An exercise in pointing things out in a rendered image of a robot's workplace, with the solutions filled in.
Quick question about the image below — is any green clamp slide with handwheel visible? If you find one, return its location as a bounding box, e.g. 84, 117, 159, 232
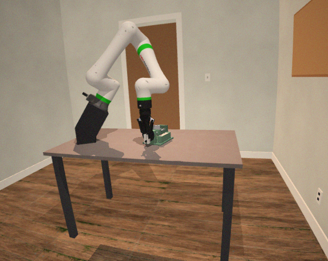
149, 125, 173, 146

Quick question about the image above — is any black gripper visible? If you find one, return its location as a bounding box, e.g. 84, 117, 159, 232
137, 109, 155, 144

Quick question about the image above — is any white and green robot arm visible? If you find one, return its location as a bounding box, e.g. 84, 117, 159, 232
83, 21, 169, 112

